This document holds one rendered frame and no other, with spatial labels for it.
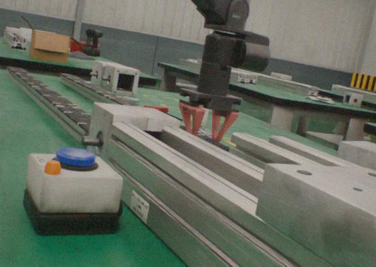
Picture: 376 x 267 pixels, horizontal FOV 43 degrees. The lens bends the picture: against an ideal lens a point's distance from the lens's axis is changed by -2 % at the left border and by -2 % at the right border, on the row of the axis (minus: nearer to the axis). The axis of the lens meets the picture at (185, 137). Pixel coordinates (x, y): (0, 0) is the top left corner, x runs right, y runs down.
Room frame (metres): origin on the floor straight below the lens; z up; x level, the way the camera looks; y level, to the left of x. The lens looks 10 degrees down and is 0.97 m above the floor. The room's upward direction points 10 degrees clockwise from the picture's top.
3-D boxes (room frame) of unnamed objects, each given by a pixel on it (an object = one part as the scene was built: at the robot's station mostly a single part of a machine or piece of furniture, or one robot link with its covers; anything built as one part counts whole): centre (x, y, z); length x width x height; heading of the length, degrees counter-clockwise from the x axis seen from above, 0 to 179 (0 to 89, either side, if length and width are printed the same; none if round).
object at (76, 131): (1.23, 0.39, 0.79); 0.96 x 0.04 x 0.03; 30
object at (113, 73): (1.65, 0.27, 0.83); 0.11 x 0.10 x 0.10; 119
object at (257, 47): (0.91, -0.07, 1.01); 0.12 x 0.09 x 0.12; 120
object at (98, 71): (1.75, 0.33, 0.83); 0.11 x 0.10 x 0.10; 121
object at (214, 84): (0.89, -0.03, 0.92); 0.10 x 0.07 x 0.07; 120
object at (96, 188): (0.47, 0.10, 0.81); 0.10 x 0.08 x 0.06; 120
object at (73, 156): (0.47, 0.11, 0.84); 0.04 x 0.04 x 0.02
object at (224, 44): (0.89, -0.04, 0.98); 0.07 x 0.06 x 0.07; 120
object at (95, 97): (1.32, 0.23, 0.79); 0.96 x 0.04 x 0.03; 30
